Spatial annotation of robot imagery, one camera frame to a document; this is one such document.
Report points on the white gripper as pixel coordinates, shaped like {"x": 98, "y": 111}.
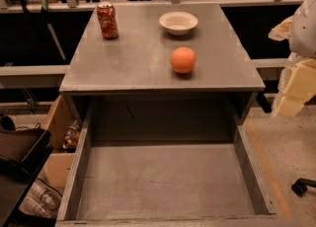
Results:
{"x": 304, "y": 30}

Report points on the red coke can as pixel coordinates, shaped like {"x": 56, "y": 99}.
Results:
{"x": 106, "y": 14}

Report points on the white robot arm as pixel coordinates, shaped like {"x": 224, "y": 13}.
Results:
{"x": 302, "y": 35}

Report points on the open grey top drawer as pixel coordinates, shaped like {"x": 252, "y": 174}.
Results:
{"x": 160, "y": 163}

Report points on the orange fruit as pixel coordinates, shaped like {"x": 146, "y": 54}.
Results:
{"x": 183, "y": 60}

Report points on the white ceramic bowl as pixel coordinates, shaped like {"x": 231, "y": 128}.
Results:
{"x": 178, "y": 23}

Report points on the black office chair caster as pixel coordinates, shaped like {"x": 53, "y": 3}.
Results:
{"x": 301, "y": 185}

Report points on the grey cabinet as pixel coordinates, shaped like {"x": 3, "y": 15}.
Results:
{"x": 138, "y": 95}

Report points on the crushed cans pile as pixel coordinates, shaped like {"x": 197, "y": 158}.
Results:
{"x": 72, "y": 135}

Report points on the cardboard box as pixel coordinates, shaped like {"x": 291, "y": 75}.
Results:
{"x": 58, "y": 164}

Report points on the black bin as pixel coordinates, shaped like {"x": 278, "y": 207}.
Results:
{"x": 22, "y": 154}

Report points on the clear plastic bottles bag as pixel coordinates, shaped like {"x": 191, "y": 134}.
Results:
{"x": 40, "y": 201}

